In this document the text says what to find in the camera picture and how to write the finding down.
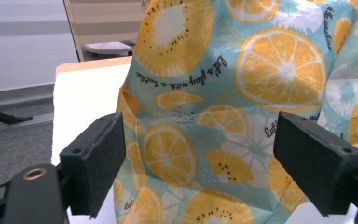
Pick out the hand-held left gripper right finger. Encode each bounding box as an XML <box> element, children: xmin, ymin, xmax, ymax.
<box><xmin>272</xmin><ymin>111</ymin><xmax>358</xmax><ymax>218</ymax></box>

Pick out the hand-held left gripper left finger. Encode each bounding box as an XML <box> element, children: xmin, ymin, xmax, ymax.
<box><xmin>59</xmin><ymin>111</ymin><xmax>127</xmax><ymax>219</ymax></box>

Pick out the fruit print cloth bag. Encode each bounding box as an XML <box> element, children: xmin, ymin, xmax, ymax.
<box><xmin>113</xmin><ymin>0</ymin><xmax>358</xmax><ymax>224</ymax></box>

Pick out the white table board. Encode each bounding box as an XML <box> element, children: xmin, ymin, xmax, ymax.
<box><xmin>50</xmin><ymin>63</ymin><xmax>358</xmax><ymax>224</ymax></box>

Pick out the wooden table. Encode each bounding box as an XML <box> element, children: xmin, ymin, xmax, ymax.
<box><xmin>55</xmin><ymin>55</ymin><xmax>133</xmax><ymax>75</ymax></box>

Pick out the black stand leg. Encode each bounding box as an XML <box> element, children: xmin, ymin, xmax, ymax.
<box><xmin>0</xmin><ymin>105</ymin><xmax>34</xmax><ymax>125</ymax></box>

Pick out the grey chair base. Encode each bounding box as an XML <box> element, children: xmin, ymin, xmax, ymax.
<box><xmin>82</xmin><ymin>40</ymin><xmax>133</xmax><ymax>62</ymax></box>

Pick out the white cabinet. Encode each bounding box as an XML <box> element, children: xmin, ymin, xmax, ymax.
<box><xmin>0</xmin><ymin>0</ymin><xmax>79</xmax><ymax>94</ymax></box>

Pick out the aluminium floor rail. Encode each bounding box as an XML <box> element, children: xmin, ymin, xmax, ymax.
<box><xmin>0</xmin><ymin>112</ymin><xmax>54</xmax><ymax>136</ymax></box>

